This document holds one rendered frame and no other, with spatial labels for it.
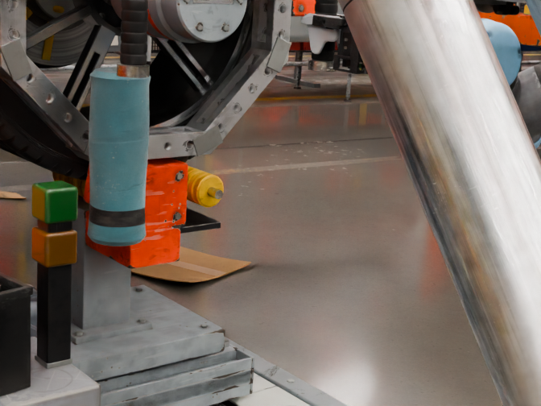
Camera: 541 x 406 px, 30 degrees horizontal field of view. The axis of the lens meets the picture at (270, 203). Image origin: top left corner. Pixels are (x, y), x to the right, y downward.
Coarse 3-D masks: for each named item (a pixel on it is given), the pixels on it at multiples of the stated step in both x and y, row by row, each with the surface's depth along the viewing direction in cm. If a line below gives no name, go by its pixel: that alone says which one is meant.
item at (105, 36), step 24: (72, 0) 168; (96, 0) 170; (48, 24) 162; (72, 24) 164; (96, 24) 168; (120, 24) 174; (240, 24) 183; (96, 48) 167; (168, 48) 176; (192, 48) 192; (216, 48) 187; (240, 48) 183; (72, 72) 168; (168, 72) 193; (192, 72) 188; (216, 72) 183; (72, 96) 167; (168, 96) 186; (192, 96) 182; (168, 120) 177
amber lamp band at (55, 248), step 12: (36, 228) 112; (36, 240) 112; (48, 240) 110; (60, 240) 111; (72, 240) 112; (36, 252) 112; (48, 252) 111; (60, 252) 112; (72, 252) 113; (48, 264) 111; (60, 264) 112
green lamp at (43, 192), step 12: (60, 180) 113; (36, 192) 111; (48, 192) 109; (60, 192) 110; (72, 192) 111; (36, 204) 111; (48, 204) 109; (60, 204) 110; (72, 204) 111; (36, 216) 111; (48, 216) 110; (60, 216) 111; (72, 216) 112
